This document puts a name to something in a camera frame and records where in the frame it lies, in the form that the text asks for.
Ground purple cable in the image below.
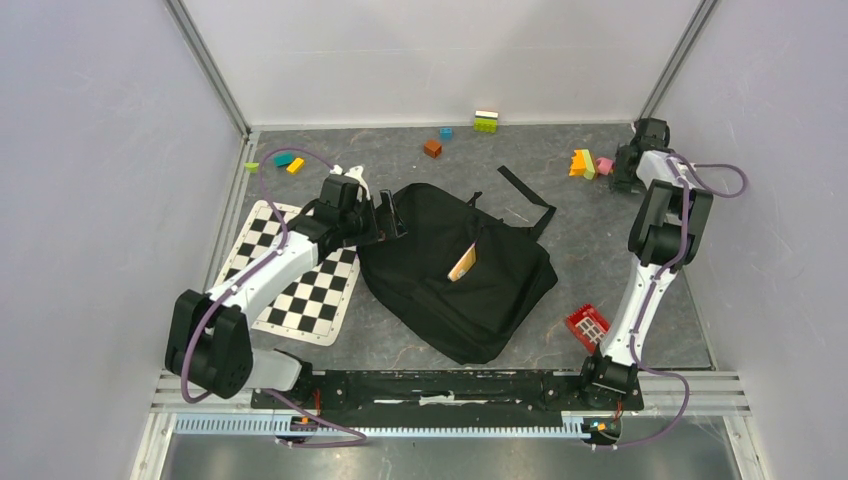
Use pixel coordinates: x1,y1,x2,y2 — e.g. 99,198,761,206
582,153,750,452
180,146,369,452

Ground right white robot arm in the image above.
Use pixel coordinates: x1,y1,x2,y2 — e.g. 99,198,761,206
577,118,714,408

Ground black student backpack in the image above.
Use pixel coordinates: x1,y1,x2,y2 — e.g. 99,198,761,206
357,166,558,365

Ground yellow orange block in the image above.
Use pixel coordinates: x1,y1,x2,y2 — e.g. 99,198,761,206
286,157,305,175

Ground pink capped marker tube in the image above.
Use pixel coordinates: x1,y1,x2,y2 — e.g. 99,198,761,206
595,157,615,176

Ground black white chessboard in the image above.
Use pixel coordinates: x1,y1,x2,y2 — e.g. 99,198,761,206
214,200,360,347

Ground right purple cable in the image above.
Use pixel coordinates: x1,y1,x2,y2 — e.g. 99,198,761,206
582,153,750,452

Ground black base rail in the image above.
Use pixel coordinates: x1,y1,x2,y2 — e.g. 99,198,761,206
251,370,644,441

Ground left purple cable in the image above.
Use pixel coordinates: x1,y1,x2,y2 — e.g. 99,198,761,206
180,146,369,452

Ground orange green block stack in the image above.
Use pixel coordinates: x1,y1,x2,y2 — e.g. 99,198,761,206
569,149,597,180

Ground teal block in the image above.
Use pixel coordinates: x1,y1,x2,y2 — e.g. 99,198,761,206
273,152,295,168

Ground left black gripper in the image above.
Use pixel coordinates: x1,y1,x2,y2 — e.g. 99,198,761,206
339,189,406,248

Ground brown orange cube block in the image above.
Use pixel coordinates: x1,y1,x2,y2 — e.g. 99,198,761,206
422,139,443,159

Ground red window toy brick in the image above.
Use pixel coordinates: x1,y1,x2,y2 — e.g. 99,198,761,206
565,304,610,354

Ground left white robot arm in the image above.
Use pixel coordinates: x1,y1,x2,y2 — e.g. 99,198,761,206
164,166,406,408

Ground small orange spiral notebook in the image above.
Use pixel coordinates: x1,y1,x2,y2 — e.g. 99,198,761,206
448,242,477,282

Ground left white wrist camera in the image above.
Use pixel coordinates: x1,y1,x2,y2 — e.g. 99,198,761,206
330,165,372,199

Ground green white block stack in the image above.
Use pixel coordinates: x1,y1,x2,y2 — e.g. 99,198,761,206
473,110,499,133

